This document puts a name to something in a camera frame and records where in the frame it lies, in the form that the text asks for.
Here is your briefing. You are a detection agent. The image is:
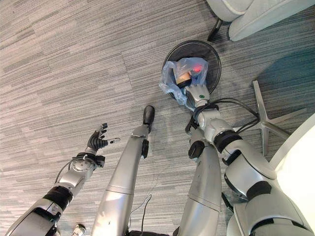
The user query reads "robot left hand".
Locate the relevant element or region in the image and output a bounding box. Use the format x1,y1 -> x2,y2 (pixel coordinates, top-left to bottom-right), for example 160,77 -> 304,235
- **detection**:
85,122 -> 122,154

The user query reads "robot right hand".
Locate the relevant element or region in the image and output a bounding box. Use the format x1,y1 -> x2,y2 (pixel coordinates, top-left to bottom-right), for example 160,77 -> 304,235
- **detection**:
184,84 -> 211,109

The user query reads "translucent blue plastic garbage bag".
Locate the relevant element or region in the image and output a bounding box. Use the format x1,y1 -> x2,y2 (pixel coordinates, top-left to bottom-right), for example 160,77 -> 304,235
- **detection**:
158,57 -> 209,106

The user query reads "black mesh round trash can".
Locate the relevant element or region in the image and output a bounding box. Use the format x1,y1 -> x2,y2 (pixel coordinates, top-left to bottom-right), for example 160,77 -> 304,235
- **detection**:
161,40 -> 221,99

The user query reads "tan cup with black base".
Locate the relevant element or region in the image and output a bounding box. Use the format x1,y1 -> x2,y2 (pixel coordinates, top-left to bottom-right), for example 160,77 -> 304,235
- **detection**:
175,70 -> 193,87

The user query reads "robot left leg silver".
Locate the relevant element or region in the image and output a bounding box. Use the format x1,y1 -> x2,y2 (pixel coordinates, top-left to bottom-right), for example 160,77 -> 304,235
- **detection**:
90,122 -> 151,236

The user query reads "robot leg silver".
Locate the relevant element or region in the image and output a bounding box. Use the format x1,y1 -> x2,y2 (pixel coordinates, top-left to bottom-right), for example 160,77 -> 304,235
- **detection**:
90,122 -> 151,236
177,127 -> 222,236

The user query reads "robot left foot dark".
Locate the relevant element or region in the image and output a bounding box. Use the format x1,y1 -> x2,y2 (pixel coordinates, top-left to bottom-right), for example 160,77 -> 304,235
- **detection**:
143,105 -> 156,125

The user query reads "black armchair leg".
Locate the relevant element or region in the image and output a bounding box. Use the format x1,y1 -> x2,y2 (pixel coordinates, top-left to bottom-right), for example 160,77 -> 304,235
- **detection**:
207,18 -> 223,42

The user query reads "silver metal star table base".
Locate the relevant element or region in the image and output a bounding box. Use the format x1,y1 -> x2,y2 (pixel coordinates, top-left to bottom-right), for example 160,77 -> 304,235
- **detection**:
233,80 -> 308,158

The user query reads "robot right leg silver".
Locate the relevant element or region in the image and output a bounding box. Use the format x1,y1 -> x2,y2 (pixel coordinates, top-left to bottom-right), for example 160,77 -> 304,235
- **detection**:
177,127 -> 222,236

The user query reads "white upholstered armchair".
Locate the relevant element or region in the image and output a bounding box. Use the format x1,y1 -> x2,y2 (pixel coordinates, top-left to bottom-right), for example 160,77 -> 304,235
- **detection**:
205,0 -> 315,42

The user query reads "black robot torso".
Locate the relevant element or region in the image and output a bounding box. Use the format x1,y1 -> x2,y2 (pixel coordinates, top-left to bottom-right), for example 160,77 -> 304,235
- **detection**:
126,229 -> 180,236

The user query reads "white round table top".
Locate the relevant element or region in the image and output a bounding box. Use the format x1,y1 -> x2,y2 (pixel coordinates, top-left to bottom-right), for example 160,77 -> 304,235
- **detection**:
269,113 -> 315,232

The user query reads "black wrist cable bundle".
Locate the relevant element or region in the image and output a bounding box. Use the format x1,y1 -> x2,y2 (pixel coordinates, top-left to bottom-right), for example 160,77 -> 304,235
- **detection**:
208,97 -> 260,135

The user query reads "thin black hanging cable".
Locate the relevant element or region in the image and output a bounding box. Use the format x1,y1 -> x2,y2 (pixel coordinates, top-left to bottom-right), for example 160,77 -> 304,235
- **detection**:
129,193 -> 153,232

